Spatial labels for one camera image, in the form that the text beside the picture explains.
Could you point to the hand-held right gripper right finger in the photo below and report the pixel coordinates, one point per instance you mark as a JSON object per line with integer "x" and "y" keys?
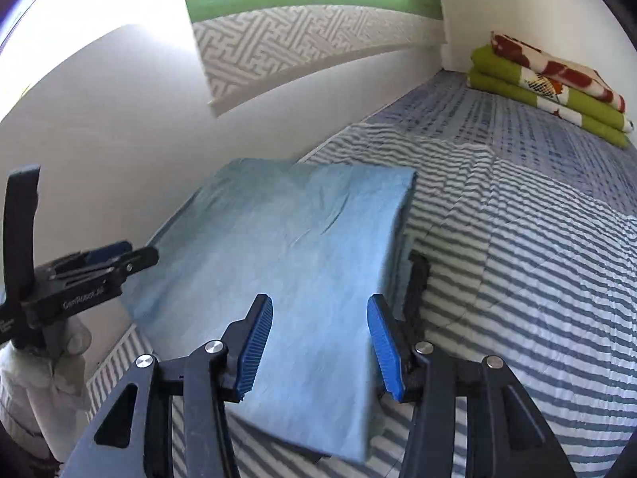
{"x": 385, "y": 353}

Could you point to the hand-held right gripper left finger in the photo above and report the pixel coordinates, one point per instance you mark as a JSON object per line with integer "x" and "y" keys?
{"x": 256, "y": 353}

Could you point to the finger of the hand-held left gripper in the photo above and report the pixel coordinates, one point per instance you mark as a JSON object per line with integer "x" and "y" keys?
{"x": 112, "y": 251}
{"x": 142, "y": 258}

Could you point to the light blue jeans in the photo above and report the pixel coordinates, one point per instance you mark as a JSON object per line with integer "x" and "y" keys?
{"x": 288, "y": 239}

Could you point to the blue white striped bed quilt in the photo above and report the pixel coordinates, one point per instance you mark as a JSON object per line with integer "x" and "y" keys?
{"x": 522, "y": 259}

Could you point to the folded green floral blanket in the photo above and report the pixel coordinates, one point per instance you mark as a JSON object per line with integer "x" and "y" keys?
{"x": 547, "y": 84}

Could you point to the green wall poster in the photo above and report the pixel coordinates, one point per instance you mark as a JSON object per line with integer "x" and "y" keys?
{"x": 308, "y": 5}

